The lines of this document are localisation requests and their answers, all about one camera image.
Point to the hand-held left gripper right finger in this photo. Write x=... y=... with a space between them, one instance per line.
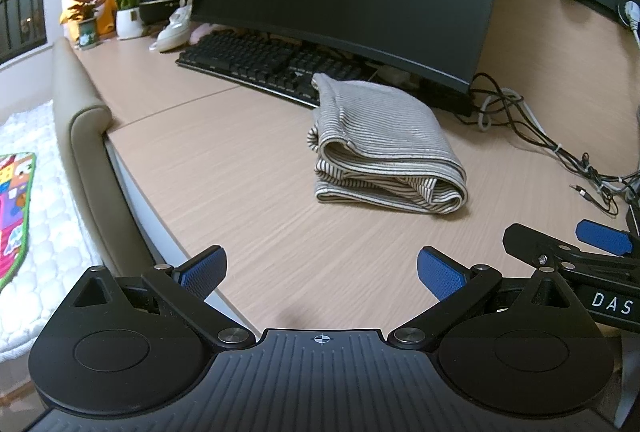
x=442 y=277

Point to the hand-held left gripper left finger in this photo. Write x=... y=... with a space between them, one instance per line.
x=202 y=274

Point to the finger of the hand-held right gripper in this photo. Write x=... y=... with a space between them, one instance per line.
x=520 y=242
x=602 y=237

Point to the beige striped knit garment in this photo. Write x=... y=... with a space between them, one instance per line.
x=385 y=147

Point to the white quilted mat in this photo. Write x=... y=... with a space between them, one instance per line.
x=50 y=262

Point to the beige chair back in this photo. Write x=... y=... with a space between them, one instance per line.
x=85 y=162

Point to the colourful play mat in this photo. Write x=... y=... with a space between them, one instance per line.
x=12 y=212

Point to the black keyboard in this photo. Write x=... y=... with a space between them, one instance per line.
x=250 y=57

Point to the white plush toy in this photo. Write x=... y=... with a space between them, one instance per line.
x=172 y=29

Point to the small red-leaf potted plant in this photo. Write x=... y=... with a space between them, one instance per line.
x=87 y=29

